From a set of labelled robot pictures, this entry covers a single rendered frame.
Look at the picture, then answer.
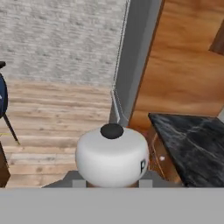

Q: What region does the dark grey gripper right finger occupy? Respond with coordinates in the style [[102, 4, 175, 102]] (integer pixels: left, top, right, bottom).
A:
[[138, 170, 184, 189]]

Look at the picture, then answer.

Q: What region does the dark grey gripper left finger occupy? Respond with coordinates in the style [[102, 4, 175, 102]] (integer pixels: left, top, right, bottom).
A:
[[43, 170, 88, 189]]

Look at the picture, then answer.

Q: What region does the white shaker with black cap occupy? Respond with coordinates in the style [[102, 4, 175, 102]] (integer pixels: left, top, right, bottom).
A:
[[74, 122, 151, 188]]

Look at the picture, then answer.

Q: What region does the wooden base cabinet door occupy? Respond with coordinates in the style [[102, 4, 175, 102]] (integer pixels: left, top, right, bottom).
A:
[[144, 124, 184, 186]]

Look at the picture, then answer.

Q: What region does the tall wooden cabinet panel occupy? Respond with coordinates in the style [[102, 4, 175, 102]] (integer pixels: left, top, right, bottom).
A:
[[128, 0, 224, 133]]

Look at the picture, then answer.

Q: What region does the dark brown wooden furniture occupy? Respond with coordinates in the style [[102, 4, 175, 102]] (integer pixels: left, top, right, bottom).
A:
[[0, 142, 11, 188]]

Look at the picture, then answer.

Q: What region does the blue chair with black legs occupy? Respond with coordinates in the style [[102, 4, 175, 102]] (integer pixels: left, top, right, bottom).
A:
[[0, 60, 21, 146]]

